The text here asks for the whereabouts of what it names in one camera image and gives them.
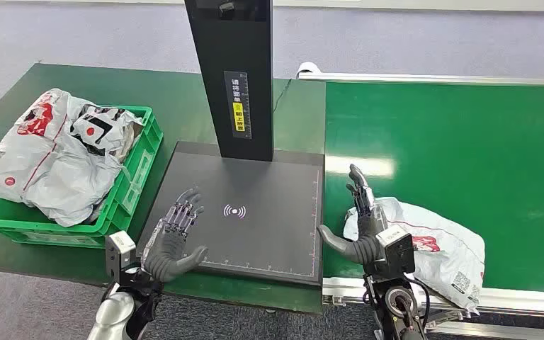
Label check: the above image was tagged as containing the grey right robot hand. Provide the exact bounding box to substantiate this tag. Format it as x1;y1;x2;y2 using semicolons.
317;164;390;266

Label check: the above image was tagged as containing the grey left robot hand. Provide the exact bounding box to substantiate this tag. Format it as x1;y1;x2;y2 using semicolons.
141;187;209;283

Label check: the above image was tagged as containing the white red-print poly mailer package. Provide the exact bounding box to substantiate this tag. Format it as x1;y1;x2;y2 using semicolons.
343;197;487;315

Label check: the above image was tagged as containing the black inbound scanner machine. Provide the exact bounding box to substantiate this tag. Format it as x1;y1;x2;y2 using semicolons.
135;0;325;287

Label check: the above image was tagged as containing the green conveyor belt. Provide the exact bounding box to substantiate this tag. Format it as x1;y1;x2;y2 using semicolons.
323;81;544;294

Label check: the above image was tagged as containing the white black-print package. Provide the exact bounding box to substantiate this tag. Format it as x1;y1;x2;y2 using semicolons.
70;103;145;163

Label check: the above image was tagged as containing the large white red-print package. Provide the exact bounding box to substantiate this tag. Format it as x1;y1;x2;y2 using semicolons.
0;88;128;228

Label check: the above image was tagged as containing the black yellow machine label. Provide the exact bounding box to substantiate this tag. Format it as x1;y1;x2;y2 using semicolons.
223;70;253;140

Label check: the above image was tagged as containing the green plastic crate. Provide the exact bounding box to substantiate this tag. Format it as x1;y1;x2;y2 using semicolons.
0;105;164;249

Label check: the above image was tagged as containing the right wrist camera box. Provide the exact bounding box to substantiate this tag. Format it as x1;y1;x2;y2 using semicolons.
375;224;416;278

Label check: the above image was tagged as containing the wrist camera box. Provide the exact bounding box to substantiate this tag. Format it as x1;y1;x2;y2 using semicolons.
375;224;416;278
105;230;137;285

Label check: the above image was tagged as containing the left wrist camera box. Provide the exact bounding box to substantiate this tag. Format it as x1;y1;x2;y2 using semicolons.
105;230;137;285

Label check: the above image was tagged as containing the wide aluminium conveyor rail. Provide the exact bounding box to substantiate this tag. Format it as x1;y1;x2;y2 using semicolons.
322;276;544;340

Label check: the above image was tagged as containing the thin aluminium conveyor rail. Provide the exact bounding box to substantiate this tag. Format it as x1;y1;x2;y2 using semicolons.
297;71;544;86

